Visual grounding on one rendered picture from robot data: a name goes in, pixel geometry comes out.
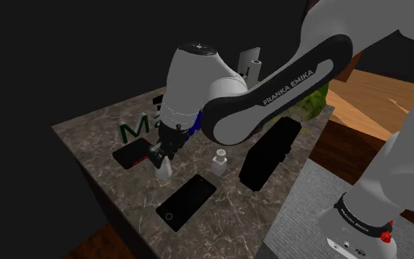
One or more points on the green letter decoration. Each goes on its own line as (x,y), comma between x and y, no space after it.
(131,129)

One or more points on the white salt shaker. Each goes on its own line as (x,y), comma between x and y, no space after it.
(219,165)

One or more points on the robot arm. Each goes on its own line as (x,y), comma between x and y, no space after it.
(235,107)

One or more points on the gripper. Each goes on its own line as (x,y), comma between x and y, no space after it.
(172,138)

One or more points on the long black box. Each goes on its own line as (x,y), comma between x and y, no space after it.
(269,157)

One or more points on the small black object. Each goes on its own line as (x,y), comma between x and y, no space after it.
(157,100)

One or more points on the white cone-shaped bottle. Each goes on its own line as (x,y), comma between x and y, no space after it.
(164,172)

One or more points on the black and red tablet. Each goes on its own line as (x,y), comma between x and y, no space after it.
(131,154)

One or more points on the blue object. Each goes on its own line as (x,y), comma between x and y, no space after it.
(194,125)

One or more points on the grey robot stand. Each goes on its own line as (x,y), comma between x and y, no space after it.
(300,215)

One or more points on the marble top table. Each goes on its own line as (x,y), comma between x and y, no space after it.
(228,218)

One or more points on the black smartphone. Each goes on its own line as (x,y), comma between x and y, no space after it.
(187,202)

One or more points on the green lettuce head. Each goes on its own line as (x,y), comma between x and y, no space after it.
(312,106)

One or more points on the light wooden table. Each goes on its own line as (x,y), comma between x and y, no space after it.
(364,104)

